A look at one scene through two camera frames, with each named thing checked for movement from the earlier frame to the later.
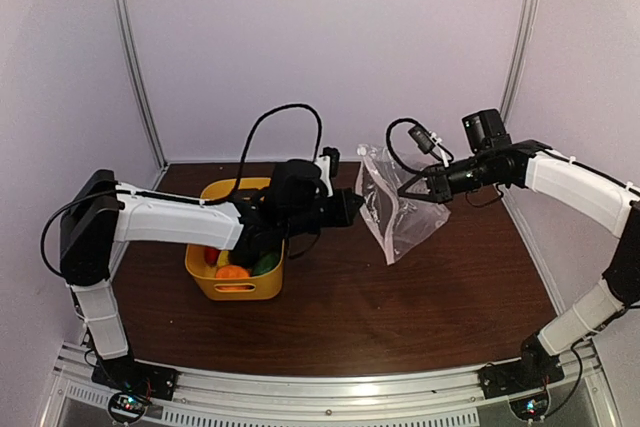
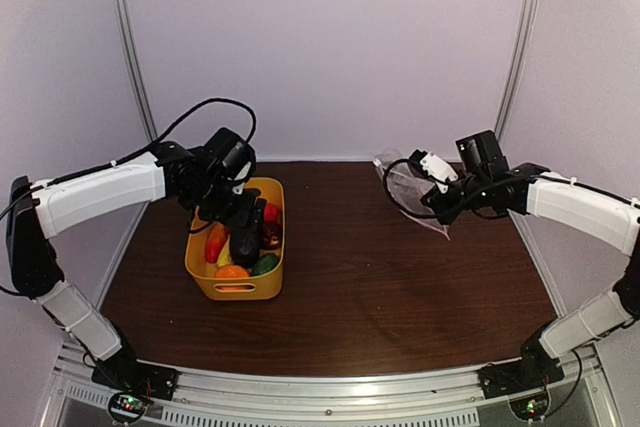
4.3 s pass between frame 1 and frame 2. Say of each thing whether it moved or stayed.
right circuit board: stayed
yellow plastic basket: stayed
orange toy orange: stayed
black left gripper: moved
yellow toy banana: stayed
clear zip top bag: moved
